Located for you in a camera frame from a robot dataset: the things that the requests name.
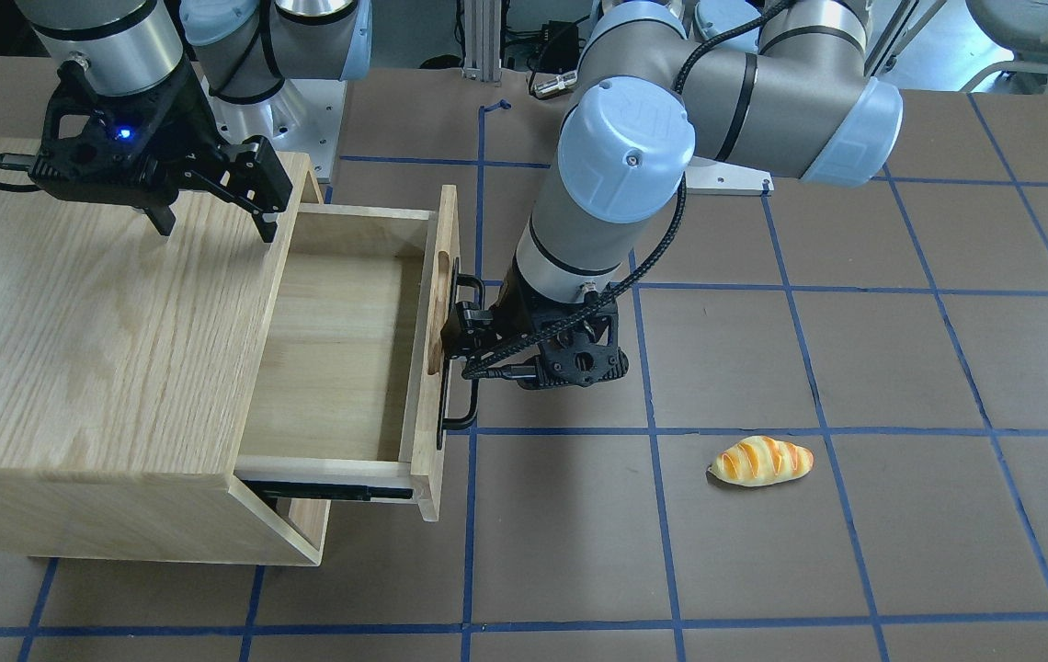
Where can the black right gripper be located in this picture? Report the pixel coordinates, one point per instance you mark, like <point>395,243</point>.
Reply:
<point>182,120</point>

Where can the wooden drawer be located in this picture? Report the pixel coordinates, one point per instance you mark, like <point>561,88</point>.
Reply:
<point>353,383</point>

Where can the striped bread roll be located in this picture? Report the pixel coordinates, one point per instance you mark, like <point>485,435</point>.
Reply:
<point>761,461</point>

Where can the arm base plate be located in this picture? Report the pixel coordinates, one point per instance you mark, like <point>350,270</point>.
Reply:
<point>305,116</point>
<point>704,176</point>

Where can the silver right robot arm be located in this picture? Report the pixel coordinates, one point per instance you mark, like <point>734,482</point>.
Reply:
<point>242,51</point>

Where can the aluminium frame post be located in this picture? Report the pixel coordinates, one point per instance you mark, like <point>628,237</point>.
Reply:
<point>482,40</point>

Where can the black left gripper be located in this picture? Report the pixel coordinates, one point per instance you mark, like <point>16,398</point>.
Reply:
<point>518,309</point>

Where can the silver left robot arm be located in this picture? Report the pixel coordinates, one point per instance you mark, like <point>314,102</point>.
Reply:
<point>786,93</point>

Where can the black drawer slide rail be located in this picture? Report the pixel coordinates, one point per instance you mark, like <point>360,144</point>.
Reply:
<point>293,490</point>

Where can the light wooden drawer cabinet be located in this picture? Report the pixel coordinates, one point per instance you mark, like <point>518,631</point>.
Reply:
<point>128,361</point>

